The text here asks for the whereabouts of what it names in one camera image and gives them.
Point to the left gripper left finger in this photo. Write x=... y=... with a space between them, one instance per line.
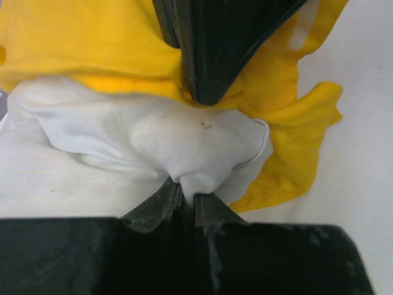
x=143 y=252

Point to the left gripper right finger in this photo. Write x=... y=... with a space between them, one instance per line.
x=238 y=257

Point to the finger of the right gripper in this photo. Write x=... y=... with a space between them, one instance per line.
x=218 y=38

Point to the yellow printed pillowcase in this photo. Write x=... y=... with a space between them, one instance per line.
x=116 y=47

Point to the white pillow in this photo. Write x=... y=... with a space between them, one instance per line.
x=69 y=151

